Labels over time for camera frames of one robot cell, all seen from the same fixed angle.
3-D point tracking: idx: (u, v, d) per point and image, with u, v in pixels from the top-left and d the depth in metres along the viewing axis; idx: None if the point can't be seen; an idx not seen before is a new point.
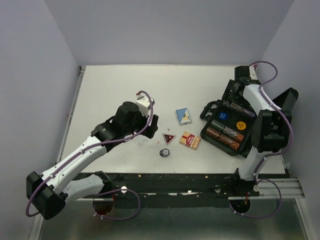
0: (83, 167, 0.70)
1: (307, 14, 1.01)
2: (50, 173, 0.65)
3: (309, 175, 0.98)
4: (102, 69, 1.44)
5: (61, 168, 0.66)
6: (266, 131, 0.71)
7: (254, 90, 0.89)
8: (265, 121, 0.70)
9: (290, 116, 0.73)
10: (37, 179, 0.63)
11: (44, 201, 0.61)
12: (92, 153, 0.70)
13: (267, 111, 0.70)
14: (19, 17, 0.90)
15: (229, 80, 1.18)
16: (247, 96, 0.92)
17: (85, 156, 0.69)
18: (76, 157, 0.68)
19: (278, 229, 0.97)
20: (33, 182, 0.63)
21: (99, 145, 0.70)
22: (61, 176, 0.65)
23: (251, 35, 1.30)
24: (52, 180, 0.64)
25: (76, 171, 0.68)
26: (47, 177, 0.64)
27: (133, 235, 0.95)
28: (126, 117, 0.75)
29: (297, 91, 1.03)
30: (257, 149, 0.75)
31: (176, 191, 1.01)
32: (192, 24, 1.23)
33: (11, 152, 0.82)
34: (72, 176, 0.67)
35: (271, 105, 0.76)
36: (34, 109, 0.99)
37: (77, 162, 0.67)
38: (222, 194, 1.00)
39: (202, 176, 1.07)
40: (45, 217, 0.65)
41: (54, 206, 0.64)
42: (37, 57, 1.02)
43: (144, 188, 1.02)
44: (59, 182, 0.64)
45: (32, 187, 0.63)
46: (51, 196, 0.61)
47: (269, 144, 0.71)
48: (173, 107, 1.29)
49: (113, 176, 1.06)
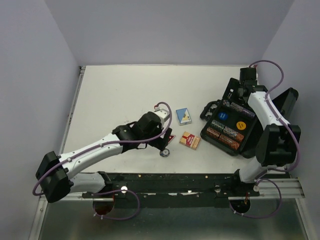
0: (98, 159, 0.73)
1: (307, 13, 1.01)
2: (67, 156, 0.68)
3: (309, 175, 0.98)
4: (103, 69, 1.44)
5: (79, 154, 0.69)
6: (273, 146, 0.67)
7: (260, 96, 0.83)
8: (272, 137, 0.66)
9: (299, 132, 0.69)
10: (55, 159, 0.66)
11: (55, 182, 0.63)
12: (110, 149, 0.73)
13: (275, 127, 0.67)
14: (19, 17, 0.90)
15: (232, 79, 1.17)
16: (251, 101, 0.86)
17: (103, 150, 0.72)
18: (94, 148, 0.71)
19: (278, 229, 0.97)
20: (49, 161, 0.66)
21: (117, 144, 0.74)
22: (77, 163, 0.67)
23: (251, 35, 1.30)
24: (68, 164, 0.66)
25: (91, 161, 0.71)
26: (64, 160, 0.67)
27: (133, 235, 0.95)
28: (148, 125, 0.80)
29: (297, 91, 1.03)
30: (260, 163, 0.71)
31: (176, 191, 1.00)
32: (192, 24, 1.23)
33: (11, 151, 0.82)
34: (85, 165, 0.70)
35: (278, 118, 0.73)
36: (34, 109, 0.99)
37: (95, 153, 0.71)
38: (222, 194, 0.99)
39: (202, 176, 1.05)
40: (50, 198, 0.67)
41: (61, 190, 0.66)
42: (37, 57, 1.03)
43: (144, 188, 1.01)
44: (74, 167, 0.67)
45: (47, 165, 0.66)
46: (63, 179, 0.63)
47: (274, 159, 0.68)
48: (173, 107, 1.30)
49: (113, 176, 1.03)
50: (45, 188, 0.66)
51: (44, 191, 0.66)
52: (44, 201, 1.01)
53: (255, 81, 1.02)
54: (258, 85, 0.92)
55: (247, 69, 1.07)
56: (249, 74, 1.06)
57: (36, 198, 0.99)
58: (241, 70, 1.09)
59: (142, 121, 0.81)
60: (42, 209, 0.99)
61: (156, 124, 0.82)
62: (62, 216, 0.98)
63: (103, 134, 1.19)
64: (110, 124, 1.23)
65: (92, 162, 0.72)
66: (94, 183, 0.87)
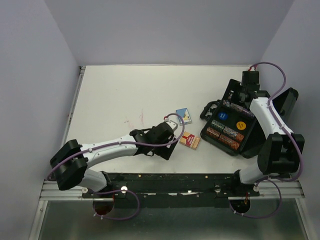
0: (115, 155, 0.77)
1: (306, 14, 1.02)
2: (89, 147, 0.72)
3: (309, 175, 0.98)
4: (103, 69, 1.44)
5: (99, 147, 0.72)
6: (275, 156, 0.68)
7: (262, 102, 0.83)
8: (275, 147, 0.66)
9: (302, 141, 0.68)
10: (76, 148, 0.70)
11: (73, 169, 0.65)
12: (126, 148, 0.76)
13: (278, 136, 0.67)
14: (19, 17, 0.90)
15: (232, 81, 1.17)
16: (253, 107, 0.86)
17: (120, 148, 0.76)
18: (113, 144, 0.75)
19: (278, 229, 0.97)
20: (71, 148, 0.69)
21: (135, 145, 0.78)
22: (96, 154, 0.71)
23: (251, 35, 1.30)
24: (89, 154, 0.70)
25: (107, 156, 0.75)
26: (85, 149, 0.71)
27: (133, 235, 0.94)
28: (163, 133, 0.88)
29: (297, 91, 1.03)
30: (262, 171, 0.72)
31: (176, 191, 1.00)
32: (192, 25, 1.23)
33: (11, 151, 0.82)
34: (103, 158, 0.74)
35: (281, 127, 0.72)
36: (34, 109, 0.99)
37: (113, 150, 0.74)
38: (222, 194, 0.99)
39: (202, 176, 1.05)
40: (61, 186, 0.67)
41: (75, 179, 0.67)
42: (37, 57, 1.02)
43: (144, 188, 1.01)
44: (94, 158, 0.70)
45: (68, 152, 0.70)
46: (81, 167, 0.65)
47: (276, 169, 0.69)
48: (173, 107, 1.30)
49: (113, 176, 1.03)
50: (60, 174, 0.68)
51: (58, 178, 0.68)
52: (43, 201, 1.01)
53: (258, 85, 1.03)
54: (259, 90, 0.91)
55: (249, 73, 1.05)
56: (251, 77, 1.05)
57: (36, 198, 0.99)
58: (244, 72, 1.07)
59: (158, 129, 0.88)
60: (42, 209, 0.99)
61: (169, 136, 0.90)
62: (63, 216, 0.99)
63: (103, 134, 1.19)
64: (110, 124, 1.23)
65: (109, 157, 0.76)
66: (99, 181, 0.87)
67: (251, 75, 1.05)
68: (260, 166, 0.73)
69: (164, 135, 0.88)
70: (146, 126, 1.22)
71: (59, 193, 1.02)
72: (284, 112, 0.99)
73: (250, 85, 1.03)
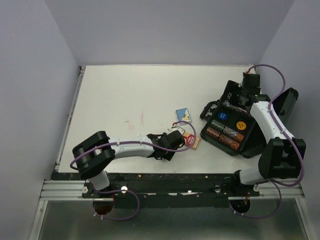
0: (134, 153, 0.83)
1: (307, 14, 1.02)
2: (116, 140, 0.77)
3: (309, 175, 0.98)
4: (103, 69, 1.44)
5: (124, 143, 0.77)
6: (276, 161, 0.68)
7: (262, 107, 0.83)
8: (276, 152, 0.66)
9: (304, 146, 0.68)
10: (104, 139, 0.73)
11: (102, 159, 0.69)
12: (145, 148, 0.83)
13: (279, 141, 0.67)
14: (19, 17, 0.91)
15: (230, 81, 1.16)
16: (254, 111, 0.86)
17: (141, 147, 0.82)
18: (135, 143, 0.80)
19: (278, 229, 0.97)
20: (100, 139, 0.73)
21: (152, 147, 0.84)
22: (122, 148, 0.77)
23: (251, 35, 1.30)
24: (115, 147, 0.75)
25: (128, 153, 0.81)
26: (113, 142, 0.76)
27: (133, 235, 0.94)
28: (176, 139, 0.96)
29: (297, 91, 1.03)
30: (263, 176, 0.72)
31: (176, 191, 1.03)
32: (192, 24, 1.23)
33: (11, 152, 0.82)
34: (125, 153, 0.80)
35: (282, 131, 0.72)
36: (34, 110, 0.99)
37: (135, 148, 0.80)
38: (223, 194, 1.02)
39: (202, 176, 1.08)
40: (83, 174, 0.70)
41: (99, 168, 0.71)
42: (37, 58, 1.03)
43: (144, 188, 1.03)
44: (119, 152, 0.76)
45: (95, 142, 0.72)
46: (109, 158, 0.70)
47: (277, 173, 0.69)
48: (173, 107, 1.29)
49: (113, 176, 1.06)
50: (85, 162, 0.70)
51: (81, 165, 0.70)
52: (43, 201, 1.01)
53: (258, 88, 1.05)
54: (260, 94, 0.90)
55: (249, 76, 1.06)
56: (252, 81, 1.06)
57: (36, 198, 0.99)
58: (244, 75, 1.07)
59: (172, 135, 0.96)
60: (42, 209, 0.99)
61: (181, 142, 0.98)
62: (62, 216, 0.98)
63: None
64: (110, 124, 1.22)
65: (128, 154, 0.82)
66: (98, 182, 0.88)
67: (252, 78, 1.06)
68: (260, 171, 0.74)
69: (176, 141, 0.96)
70: (146, 126, 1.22)
71: (59, 193, 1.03)
72: (284, 112, 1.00)
73: (251, 89, 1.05)
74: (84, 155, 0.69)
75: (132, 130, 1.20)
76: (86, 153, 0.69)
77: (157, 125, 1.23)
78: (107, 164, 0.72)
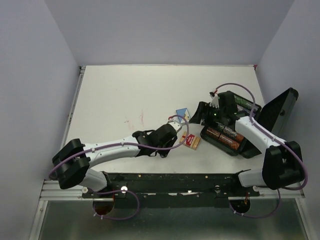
0: (116, 156, 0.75)
1: (306, 13, 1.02)
2: (91, 146, 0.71)
3: (309, 175, 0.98)
4: (103, 69, 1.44)
5: (102, 147, 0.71)
6: (279, 169, 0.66)
7: (246, 122, 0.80)
8: (275, 160, 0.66)
9: (298, 147, 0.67)
10: (78, 147, 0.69)
11: (76, 169, 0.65)
12: (129, 149, 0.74)
13: (275, 150, 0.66)
14: (19, 17, 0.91)
15: (201, 102, 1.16)
16: (238, 127, 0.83)
17: (123, 149, 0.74)
18: (116, 145, 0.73)
19: (278, 229, 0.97)
20: (73, 147, 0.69)
21: (136, 146, 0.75)
22: (99, 154, 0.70)
23: (251, 35, 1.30)
24: (91, 154, 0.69)
25: (109, 157, 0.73)
26: (88, 149, 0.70)
27: (133, 235, 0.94)
28: (165, 135, 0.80)
29: (297, 91, 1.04)
30: (273, 187, 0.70)
31: (176, 191, 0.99)
32: (192, 24, 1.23)
33: (11, 151, 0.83)
34: (105, 159, 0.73)
35: (274, 139, 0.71)
36: (34, 109, 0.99)
37: (116, 150, 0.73)
38: (222, 194, 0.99)
39: (202, 176, 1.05)
40: (62, 185, 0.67)
41: (78, 177, 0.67)
42: (37, 57, 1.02)
43: (144, 188, 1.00)
44: (95, 158, 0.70)
45: (70, 151, 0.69)
46: (84, 167, 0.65)
47: (285, 182, 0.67)
48: (173, 107, 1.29)
49: (113, 176, 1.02)
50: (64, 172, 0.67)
51: (59, 176, 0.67)
52: (43, 201, 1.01)
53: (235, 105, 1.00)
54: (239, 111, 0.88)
55: (224, 96, 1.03)
56: (227, 100, 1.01)
57: (36, 198, 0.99)
58: (219, 96, 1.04)
59: (160, 130, 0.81)
60: (42, 209, 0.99)
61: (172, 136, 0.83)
62: (63, 215, 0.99)
63: (102, 135, 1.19)
64: (110, 124, 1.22)
65: (110, 158, 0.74)
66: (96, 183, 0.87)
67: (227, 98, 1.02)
68: (268, 183, 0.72)
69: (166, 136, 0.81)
70: (146, 127, 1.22)
71: (60, 193, 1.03)
72: (284, 112, 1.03)
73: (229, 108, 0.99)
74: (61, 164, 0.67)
75: (131, 130, 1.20)
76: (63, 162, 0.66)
77: (157, 125, 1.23)
78: (86, 172, 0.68)
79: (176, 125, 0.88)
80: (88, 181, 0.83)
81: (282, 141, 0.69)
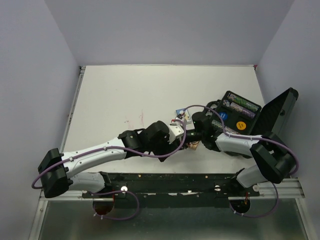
0: (102, 161, 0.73)
1: (306, 14, 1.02)
2: (70, 155, 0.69)
3: (310, 175, 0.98)
4: (103, 69, 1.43)
5: (81, 155, 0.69)
6: (272, 161, 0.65)
7: (223, 137, 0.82)
8: (262, 154, 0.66)
9: (274, 135, 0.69)
10: (57, 157, 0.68)
11: (54, 181, 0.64)
12: (113, 153, 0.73)
13: (257, 146, 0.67)
14: (19, 17, 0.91)
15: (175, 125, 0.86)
16: (220, 146, 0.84)
17: (106, 154, 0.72)
18: (99, 151, 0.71)
19: (278, 229, 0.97)
20: (52, 157, 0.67)
21: (121, 150, 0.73)
22: (78, 163, 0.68)
23: (252, 35, 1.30)
24: (69, 164, 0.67)
25: (93, 163, 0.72)
26: (66, 159, 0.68)
27: (133, 235, 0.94)
28: (155, 134, 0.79)
29: (297, 91, 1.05)
30: (279, 182, 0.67)
31: (176, 191, 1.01)
32: (192, 24, 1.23)
33: (11, 151, 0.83)
34: (87, 166, 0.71)
35: (251, 138, 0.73)
36: (34, 109, 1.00)
37: (99, 156, 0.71)
38: (223, 194, 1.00)
39: (202, 176, 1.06)
40: (46, 195, 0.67)
41: (60, 187, 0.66)
42: (36, 57, 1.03)
43: (144, 188, 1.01)
44: (75, 167, 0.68)
45: (49, 162, 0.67)
46: (62, 178, 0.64)
47: (284, 169, 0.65)
48: (173, 107, 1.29)
49: (113, 176, 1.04)
50: (44, 183, 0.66)
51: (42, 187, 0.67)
52: (43, 201, 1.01)
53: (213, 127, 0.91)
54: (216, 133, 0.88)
55: (201, 122, 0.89)
56: (206, 126, 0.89)
57: (36, 198, 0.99)
58: (195, 120, 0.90)
59: (151, 129, 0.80)
60: (42, 209, 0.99)
61: (164, 135, 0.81)
62: (63, 215, 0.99)
63: (102, 135, 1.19)
64: (110, 124, 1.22)
65: (95, 164, 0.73)
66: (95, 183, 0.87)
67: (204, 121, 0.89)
68: (272, 180, 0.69)
69: (156, 135, 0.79)
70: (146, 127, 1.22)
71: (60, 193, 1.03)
72: (284, 112, 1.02)
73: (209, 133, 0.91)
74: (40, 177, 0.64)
75: None
76: (42, 174, 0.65)
77: None
78: (67, 183, 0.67)
79: (177, 130, 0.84)
80: (84, 184, 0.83)
81: (259, 136, 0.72)
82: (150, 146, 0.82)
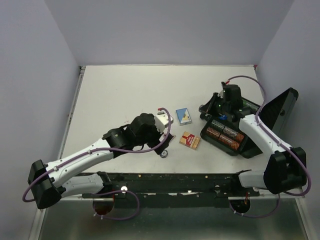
0: (88, 165, 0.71)
1: (306, 14, 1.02)
2: (54, 166, 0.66)
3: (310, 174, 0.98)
4: (103, 69, 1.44)
5: (66, 163, 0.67)
6: (284, 175, 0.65)
7: (251, 121, 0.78)
8: (280, 166, 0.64)
9: (303, 153, 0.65)
10: (41, 169, 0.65)
11: (42, 193, 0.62)
12: (98, 155, 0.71)
13: (279, 155, 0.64)
14: (19, 18, 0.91)
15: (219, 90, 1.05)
16: (241, 125, 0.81)
17: (91, 158, 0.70)
18: (83, 156, 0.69)
19: (278, 229, 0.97)
20: (37, 170, 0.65)
21: (107, 150, 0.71)
22: (63, 171, 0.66)
23: (252, 35, 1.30)
24: (54, 173, 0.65)
25: (80, 169, 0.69)
26: (50, 169, 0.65)
27: (133, 235, 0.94)
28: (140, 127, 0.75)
29: (297, 91, 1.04)
30: (273, 192, 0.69)
31: (176, 191, 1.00)
32: (192, 24, 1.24)
33: (11, 151, 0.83)
34: (74, 173, 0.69)
35: (279, 143, 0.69)
36: (34, 109, 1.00)
37: (83, 161, 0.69)
38: (222, 194, 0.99)
39: (202, 176, 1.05)
40: (39, 207, 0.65)
41: (50, 197, 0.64)
42: (37, 57, 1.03)
43: (144, 188, 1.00)
44: (61, 176, 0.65)
45: (35, 174, 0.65)
46: (50, 189, 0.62)
47: (286, 187, 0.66)
48: (173, 107, 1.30)
49: (113, 176, 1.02)
50: (35, 195, 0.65)
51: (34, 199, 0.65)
52: None
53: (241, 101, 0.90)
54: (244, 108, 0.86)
55: (230, 89, 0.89)
56: (233, 95, 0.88)
57: None
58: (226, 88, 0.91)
59: (135, 123, 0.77)
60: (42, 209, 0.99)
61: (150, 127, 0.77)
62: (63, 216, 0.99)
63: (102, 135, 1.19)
64: (110, 124, 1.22)
65: (82, 169, 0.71)
66: (91, 185, 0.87)
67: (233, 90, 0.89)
68: (268, 186, 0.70)
69: (142, 128, 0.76)
70: None
71: None
72: (284, 112, 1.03)
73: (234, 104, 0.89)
74: (27, 192, 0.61)
75: None
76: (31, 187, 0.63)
77: None
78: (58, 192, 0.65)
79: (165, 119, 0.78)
80: (80, 188, 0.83)
81: (288, 146, 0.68)
82: (139, 141, 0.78)
